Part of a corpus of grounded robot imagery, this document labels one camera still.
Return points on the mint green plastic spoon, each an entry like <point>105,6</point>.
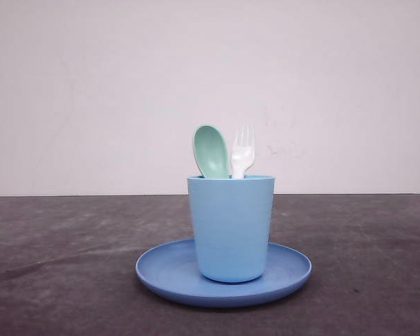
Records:
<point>210,153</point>

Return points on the white plastic fork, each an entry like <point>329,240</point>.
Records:
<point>243,151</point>

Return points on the light blue plastic cup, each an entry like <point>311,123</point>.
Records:
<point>231,225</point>

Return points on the blue plastic plate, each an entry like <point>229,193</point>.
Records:
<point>170,270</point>

